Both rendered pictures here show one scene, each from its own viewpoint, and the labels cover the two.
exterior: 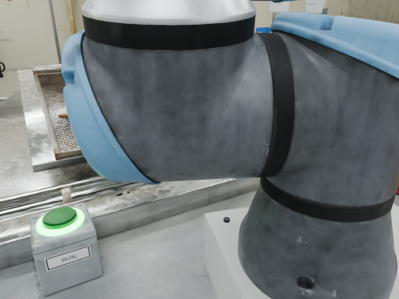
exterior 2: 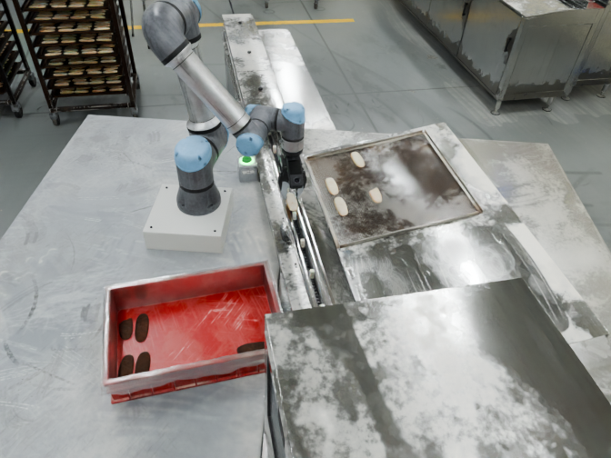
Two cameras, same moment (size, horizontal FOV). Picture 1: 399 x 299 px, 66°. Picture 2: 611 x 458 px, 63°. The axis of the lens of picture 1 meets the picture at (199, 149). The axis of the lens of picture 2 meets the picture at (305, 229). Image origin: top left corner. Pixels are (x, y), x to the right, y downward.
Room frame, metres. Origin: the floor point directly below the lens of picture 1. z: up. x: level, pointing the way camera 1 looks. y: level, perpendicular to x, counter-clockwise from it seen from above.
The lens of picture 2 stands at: (0.94, -1.29, 2.03)
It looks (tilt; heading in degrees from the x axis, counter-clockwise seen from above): 43 degrees down; 104
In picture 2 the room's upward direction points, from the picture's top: 4 degrees clockwise
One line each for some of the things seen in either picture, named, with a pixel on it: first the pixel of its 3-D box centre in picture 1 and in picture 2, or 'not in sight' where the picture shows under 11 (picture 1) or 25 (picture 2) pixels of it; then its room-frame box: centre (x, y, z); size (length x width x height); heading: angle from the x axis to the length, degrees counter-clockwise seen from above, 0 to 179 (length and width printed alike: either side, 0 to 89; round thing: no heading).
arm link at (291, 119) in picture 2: not in sight; (292, 121); (0.54, 0.04, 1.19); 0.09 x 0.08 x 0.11; 5
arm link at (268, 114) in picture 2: not in sight; (261, 120); (0.44, 0.02, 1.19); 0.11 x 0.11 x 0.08; 5
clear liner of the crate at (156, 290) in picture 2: not in sight; (196, 325); (0.47, -0.58, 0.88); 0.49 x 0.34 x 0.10; 32
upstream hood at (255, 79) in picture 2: not in sight; (251, 64); (0.03, 0.97, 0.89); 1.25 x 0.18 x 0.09; 119
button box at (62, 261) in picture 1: (67, 255); (247, 172); (0.32, 0.17, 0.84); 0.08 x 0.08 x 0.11; 29
